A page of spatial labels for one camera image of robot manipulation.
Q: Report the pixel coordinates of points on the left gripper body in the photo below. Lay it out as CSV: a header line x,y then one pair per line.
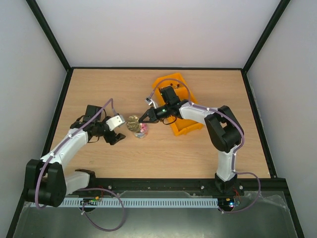
x,y
110,138

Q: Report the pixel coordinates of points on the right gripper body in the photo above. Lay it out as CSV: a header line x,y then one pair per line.
x,y
152,115

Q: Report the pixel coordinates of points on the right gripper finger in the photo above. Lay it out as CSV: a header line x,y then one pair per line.
x,y
149,114
146,121

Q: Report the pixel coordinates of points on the clear glass jar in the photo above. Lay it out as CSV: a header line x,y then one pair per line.
x,y
143,131

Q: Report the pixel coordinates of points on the gold jar lid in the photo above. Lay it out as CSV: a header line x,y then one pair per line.
x,y
133,124

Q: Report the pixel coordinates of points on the yellow lollipop bin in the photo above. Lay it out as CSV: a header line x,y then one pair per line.
x,y
176,79

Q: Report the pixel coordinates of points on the yellow star candy bin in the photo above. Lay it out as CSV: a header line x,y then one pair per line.
x,y
183,126

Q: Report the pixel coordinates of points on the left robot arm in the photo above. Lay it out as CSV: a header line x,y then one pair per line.
x,y
45,183

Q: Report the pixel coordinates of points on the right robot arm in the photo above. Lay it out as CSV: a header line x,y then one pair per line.
x,y
224,130

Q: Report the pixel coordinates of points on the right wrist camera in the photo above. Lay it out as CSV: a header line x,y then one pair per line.
x,y
151,102

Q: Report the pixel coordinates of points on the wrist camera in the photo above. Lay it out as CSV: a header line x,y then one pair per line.
x,y
115,121
151,102

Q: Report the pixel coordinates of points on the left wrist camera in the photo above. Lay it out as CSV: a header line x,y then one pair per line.
x,y
115,121

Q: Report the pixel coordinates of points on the grey slotted cable duct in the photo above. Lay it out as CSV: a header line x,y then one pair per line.
x,y
142,203

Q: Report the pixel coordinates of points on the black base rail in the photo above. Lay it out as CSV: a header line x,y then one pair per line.
x,y
203,187

